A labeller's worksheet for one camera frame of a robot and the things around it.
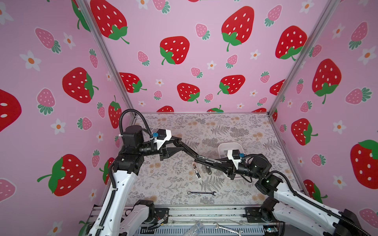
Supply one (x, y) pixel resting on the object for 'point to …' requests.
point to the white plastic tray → (224, 147)
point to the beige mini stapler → (209, 171)
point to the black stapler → (224, 163)
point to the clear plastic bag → (196, 230)
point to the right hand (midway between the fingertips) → (214, 161)
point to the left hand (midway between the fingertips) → (180, 142)
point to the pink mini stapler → (196, 171)
